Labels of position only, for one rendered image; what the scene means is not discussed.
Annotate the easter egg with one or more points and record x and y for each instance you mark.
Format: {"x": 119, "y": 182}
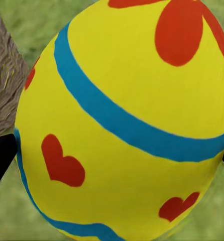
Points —
{"x": 120, "y": 125}

